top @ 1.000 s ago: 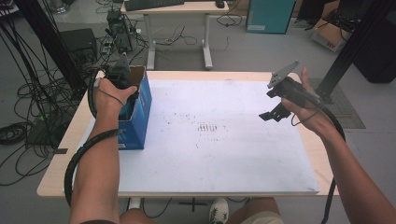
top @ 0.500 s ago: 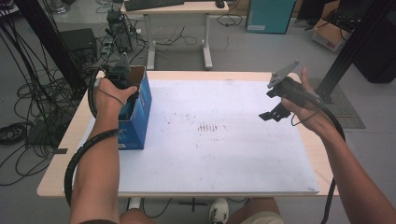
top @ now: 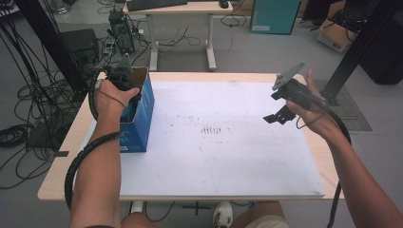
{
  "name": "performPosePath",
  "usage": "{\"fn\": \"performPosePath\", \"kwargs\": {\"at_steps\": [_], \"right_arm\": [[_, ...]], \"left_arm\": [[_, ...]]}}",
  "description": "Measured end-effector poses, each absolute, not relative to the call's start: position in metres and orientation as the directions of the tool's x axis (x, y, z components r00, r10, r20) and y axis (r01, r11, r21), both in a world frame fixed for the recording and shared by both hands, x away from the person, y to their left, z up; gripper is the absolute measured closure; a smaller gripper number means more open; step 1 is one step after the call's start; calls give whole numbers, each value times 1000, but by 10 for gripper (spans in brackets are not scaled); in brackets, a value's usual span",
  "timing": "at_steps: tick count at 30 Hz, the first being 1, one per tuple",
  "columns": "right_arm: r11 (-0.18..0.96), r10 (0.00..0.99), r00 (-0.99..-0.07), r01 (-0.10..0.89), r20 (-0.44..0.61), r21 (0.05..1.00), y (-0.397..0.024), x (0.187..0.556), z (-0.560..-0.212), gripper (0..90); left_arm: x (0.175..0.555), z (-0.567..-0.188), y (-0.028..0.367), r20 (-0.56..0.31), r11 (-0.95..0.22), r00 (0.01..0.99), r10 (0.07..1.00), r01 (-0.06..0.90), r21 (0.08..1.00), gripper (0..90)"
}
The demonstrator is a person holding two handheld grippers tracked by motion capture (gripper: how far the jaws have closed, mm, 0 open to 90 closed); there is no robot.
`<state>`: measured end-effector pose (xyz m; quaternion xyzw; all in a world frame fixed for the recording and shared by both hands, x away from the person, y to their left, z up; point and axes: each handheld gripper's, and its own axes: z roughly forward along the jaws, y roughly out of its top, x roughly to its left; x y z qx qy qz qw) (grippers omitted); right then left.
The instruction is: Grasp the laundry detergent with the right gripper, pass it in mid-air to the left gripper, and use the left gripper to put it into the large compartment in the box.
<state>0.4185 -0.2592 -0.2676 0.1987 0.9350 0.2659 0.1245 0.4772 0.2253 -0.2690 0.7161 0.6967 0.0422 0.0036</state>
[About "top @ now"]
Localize black spiral-wrapped right gripper cable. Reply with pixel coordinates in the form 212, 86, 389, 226
317, 94, 352, 228

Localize tangle of black floor cables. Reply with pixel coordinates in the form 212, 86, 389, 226
0, 18, 80, 191

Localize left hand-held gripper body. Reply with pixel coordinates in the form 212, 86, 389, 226
107, 53, 142, 93

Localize black equipment box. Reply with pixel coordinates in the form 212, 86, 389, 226
60, 28, 100, 66

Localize light wooden table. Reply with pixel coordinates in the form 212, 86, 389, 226
37, 71, 346, 217

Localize dark grid floor mat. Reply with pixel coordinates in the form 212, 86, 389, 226
312, 79, 374, 132

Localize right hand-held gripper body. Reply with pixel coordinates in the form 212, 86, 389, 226
271, 61, 324, 110

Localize white-legged wooden desk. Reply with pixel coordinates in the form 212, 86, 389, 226
123, 0, 234, 71

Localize black spiral-wrapped gripper cable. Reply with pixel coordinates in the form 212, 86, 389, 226
317, 94, 352, 228
64, 72, 125, 210

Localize person's leg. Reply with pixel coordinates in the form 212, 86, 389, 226
234, 200, 289, 228
120, 212, 161, 228

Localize white paper mat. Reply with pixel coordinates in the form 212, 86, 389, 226
75, 80, 326, 198

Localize large black case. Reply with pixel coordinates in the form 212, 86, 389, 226
359, 18, 403, 86

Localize person's left leg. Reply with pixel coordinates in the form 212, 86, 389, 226
120, 212, 161, 228

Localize beige shorts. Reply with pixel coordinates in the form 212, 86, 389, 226
245, 215, 290, 228

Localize black keyboard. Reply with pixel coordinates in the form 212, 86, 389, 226
126, 0, 188, 12

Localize person's right hand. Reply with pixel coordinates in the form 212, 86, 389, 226
285, 69, 345, 143

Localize thin black right gripper wire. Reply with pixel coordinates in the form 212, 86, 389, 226
296, 110, 327, 130

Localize brown cardboard box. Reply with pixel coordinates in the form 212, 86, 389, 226
317, 18, 359, 54

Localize black spiral-wrapped left gripper cable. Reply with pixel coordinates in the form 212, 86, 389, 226
64, 72, 125, 210

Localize blue cardboard box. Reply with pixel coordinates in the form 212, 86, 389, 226
118, 66, 156, 154

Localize black metal post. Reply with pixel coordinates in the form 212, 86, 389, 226
13, 0, 89, 94

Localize white shoe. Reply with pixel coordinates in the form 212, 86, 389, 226
212, 200, 234, 228

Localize thin black left gripper wire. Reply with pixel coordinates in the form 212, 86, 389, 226
99, 89, 127, 110

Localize person's right leg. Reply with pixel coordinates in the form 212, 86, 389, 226
234, 200, 289, 228

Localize teal cabinet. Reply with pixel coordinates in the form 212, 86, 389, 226
250, 0, 302, 35

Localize person's left hand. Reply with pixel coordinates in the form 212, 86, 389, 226
94, 79, 141, 123

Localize thin black gripper wire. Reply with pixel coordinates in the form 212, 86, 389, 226
99, 89, 127, 110
296, 110, 327, 130

